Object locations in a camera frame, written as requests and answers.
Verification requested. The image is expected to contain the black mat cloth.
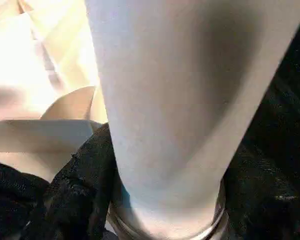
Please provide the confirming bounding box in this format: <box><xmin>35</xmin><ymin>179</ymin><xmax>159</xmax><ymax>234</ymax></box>
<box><xmin>0</xmin><ymin>14</ymin><xmax>300</xmax><ymax>240</ymax></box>

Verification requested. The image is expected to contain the white plastic table top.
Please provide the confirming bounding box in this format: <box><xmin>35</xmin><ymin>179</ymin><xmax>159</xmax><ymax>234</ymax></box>
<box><xmin>0</xmin><ymin>0</ymin><xmax>111</xmax><ymax>186</ymax></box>

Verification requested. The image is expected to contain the white plastic table leg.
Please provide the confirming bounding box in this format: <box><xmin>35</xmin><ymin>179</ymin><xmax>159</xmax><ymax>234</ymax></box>
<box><xmin>84</xmin><ymin>0</ymin><xmax>300</xmax><ymax>240</ymax></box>

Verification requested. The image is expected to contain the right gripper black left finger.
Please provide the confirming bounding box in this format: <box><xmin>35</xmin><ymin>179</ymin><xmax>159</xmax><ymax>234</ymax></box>
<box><xmin>29</xmin><ymin>122</ymin><xmax>127</xmax><ymax>240</ymax></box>

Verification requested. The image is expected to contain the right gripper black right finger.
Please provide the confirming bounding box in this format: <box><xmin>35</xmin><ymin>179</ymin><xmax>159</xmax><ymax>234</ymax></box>
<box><xmin>220</xmin><ymin>139</ymin><xmax>300</xmax><ymax>240</ymax></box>

